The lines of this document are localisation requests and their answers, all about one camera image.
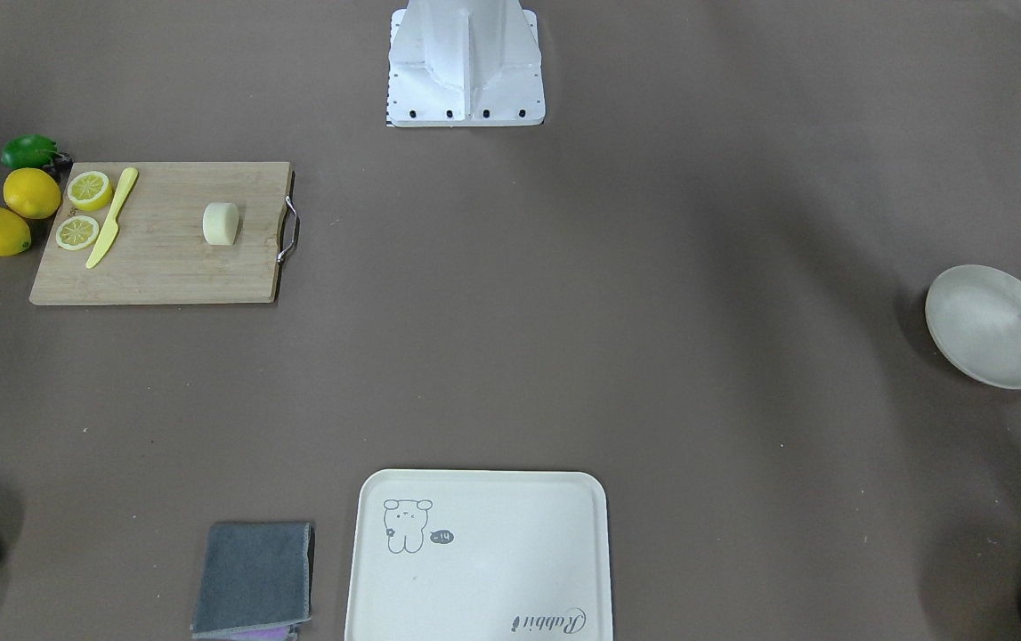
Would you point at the white steamed bun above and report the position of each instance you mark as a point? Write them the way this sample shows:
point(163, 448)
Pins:
point(220, 223)

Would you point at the green lime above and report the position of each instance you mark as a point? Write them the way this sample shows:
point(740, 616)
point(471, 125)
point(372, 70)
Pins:
point(29, 151)

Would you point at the lemon half slice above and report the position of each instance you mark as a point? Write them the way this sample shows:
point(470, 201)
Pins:
point(90, 191)
point(77, 232)

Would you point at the speckled white plate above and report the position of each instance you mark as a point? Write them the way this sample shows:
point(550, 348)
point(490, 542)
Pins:
point(973, 314)

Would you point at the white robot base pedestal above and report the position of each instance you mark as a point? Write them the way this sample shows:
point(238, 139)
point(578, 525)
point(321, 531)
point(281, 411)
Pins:
point(464, 64)

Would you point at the yellow plastic knife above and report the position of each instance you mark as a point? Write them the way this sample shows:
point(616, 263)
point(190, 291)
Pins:
point(110, 227)

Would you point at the grey folded cloth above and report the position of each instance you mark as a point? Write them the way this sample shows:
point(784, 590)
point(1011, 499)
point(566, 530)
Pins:
point(255, 581)

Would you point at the cream rabbit tray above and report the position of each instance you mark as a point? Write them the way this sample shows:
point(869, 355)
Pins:
point(480, 555)

